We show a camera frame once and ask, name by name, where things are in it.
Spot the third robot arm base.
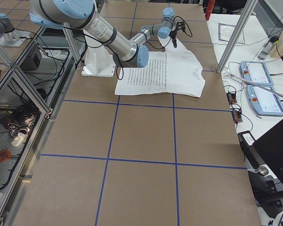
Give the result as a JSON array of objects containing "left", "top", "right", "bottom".
[{"left": 0, "top": 13, "right": 30, "bottom": 47}]

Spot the near blue teach pendant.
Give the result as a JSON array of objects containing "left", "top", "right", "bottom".
[{"left": 247, "top": 85, "right": 283, "bottom": 116}]

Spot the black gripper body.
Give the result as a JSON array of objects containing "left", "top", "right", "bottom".
[{"left": 170, "top": 28, "right": 177, "bottom": 40}]

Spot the red fire extinguisher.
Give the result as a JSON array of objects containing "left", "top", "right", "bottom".
[{"left": 206, "top": 0, "right": 215, "bottom": 15}]

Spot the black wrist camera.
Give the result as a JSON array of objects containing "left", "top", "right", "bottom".
[{"left": 175, "top": 21, "right": 186, "bottom": 33}]

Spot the black framed paper sheet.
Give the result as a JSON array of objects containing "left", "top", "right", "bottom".
[{"left": 218, "top": 23, "right": 245, "bottom": 44}]

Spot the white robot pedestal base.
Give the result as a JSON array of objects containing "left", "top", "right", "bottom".
[{"left": 82, "top": 37, "right": 116, "bottom": 78}]

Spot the blue teach pendant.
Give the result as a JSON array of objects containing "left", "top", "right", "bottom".
[
  {"left": 240, "top": 61, "right": 274, "bottom": 86},
  {"left": 247, "top": 85, "right": 283, "bottom": 116}
]

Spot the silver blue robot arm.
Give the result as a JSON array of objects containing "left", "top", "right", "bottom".
[
  {"left": 29, "top": 0, "right": 149, "bottom": 68},
  {"left": 130, "top": 8, "right": 177, "bottom": 48}
]

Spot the far blue teach pendant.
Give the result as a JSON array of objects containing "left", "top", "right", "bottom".
[{"left": 240, "top": 61, "right": 274, "bottom": 86}]

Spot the black laptop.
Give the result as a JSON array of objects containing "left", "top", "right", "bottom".
[{"left": 253, "top": 119, "right": 283, "bottom": 183}]

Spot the black box on shelf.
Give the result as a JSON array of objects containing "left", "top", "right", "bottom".
[{"left": 20, "top": 45, "right": 42, "bottom": 70}]

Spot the white long-sleeve printed shirt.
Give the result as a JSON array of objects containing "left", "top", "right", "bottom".
[{"left": 115, "top": 39, "right": 205, "bottom": 98}]

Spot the clear plastic water bottle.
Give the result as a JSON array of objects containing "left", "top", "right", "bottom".
[{"left": 258, "top": 36, "right": 279, "bottom": 60}]

